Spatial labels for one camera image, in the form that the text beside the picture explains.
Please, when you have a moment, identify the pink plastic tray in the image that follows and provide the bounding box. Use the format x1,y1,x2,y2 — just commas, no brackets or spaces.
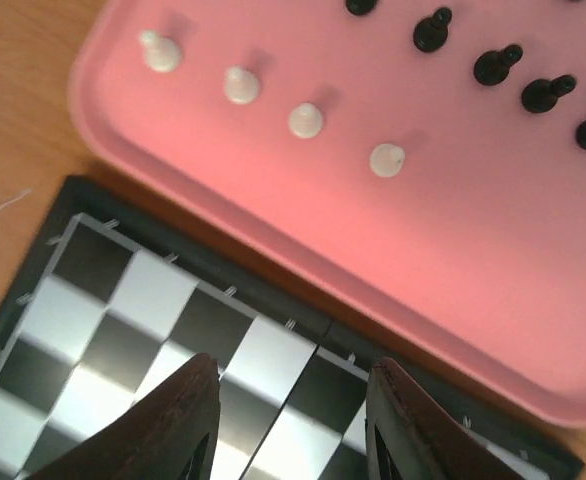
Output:
69,1,586,427

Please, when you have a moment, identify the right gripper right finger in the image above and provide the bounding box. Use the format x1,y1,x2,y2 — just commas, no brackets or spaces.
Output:
365,357,521,480

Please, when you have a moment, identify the black white chessboard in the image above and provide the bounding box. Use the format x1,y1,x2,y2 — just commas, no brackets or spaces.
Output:
0,174,586,480

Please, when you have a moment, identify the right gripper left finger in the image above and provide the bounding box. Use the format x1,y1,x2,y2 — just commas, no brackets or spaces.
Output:
29,353,221,480

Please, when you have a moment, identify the white pawn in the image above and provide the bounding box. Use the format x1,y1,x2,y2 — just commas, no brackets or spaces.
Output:
288,103,324,139
369,143,406,178
139,30,182,73
224,66,261,105

